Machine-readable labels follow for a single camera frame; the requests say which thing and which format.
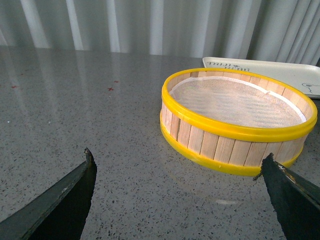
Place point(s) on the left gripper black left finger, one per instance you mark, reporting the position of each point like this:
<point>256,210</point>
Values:
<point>60,212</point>

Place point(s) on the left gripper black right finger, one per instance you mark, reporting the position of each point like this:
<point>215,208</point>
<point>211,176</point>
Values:
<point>295,200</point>

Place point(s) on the white rectangular tray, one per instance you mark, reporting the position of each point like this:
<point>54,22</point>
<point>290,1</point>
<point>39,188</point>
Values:
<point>305,78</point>

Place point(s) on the yellow-rimmed bamboo steamer basket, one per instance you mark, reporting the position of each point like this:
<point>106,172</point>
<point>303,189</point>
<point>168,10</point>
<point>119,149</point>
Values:
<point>230,148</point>

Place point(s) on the white mesh steamer liner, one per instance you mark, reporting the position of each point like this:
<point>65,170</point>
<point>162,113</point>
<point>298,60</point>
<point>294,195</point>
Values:
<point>236,102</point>

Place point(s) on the grey pleated curtain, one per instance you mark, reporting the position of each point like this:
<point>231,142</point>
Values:
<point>267,30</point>

